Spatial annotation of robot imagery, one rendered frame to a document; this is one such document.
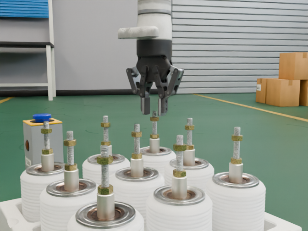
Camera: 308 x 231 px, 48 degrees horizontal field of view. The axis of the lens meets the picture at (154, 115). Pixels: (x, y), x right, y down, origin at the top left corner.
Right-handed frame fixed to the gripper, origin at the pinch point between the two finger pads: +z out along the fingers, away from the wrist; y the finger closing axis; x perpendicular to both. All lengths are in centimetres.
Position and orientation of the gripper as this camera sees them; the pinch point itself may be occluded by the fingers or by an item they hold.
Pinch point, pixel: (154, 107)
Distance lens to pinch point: 74.4
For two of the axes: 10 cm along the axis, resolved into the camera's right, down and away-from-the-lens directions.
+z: 0.0, 9.9, 1.4
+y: -8.5, -0.8, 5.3
